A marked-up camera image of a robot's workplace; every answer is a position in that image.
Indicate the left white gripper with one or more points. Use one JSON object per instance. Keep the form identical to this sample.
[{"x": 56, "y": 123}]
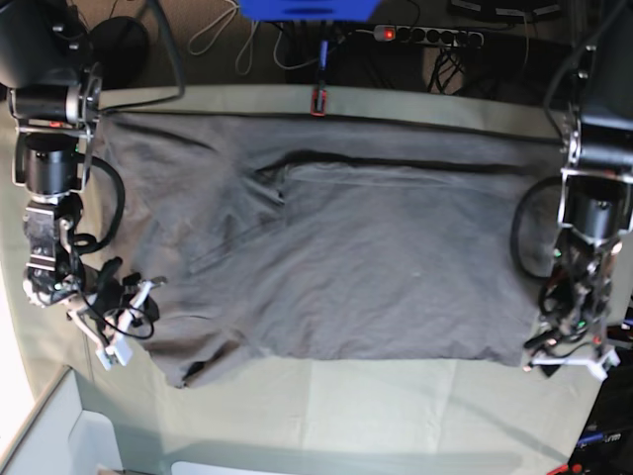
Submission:
[{"x": 597, "y": 365}]

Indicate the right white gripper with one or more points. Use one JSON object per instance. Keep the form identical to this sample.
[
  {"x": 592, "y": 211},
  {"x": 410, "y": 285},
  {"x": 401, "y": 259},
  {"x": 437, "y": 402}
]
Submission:
[{"x": 114, "y": 315}]

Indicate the grey t-shirt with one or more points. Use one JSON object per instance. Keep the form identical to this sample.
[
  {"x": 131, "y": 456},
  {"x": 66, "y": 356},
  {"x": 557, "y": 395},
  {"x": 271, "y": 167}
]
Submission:
[{"x": 323, "y": 240}]

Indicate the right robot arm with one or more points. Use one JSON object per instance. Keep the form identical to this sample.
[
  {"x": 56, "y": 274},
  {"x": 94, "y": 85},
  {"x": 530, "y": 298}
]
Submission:
[{"x": 54, "y": 81}]

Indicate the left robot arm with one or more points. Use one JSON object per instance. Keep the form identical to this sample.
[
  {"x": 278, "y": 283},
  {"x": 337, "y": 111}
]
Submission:
[{"x": 589, "y": 104}]

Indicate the red clamp bottom right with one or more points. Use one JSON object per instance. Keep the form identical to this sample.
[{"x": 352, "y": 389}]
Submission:
[{"x": 568, "y": 469}]

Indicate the white storage bin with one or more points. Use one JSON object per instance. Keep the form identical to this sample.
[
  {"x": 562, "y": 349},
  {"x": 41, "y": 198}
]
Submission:
[{"x": 59, "y": 436}]

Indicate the black round base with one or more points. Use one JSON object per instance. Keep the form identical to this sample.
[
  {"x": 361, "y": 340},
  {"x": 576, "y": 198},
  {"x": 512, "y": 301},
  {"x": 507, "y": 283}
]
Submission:
[{"x": 121, "y": 46}]

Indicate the red black clamp top centre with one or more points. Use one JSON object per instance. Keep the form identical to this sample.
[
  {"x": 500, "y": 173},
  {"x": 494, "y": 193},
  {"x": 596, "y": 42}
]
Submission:
[{"x": 318, "y": 102}]

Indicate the black power strip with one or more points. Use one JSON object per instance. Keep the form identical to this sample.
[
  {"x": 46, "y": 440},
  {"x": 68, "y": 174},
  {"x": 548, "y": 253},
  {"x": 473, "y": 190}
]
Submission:
[{"x": 428, "y": 37}]

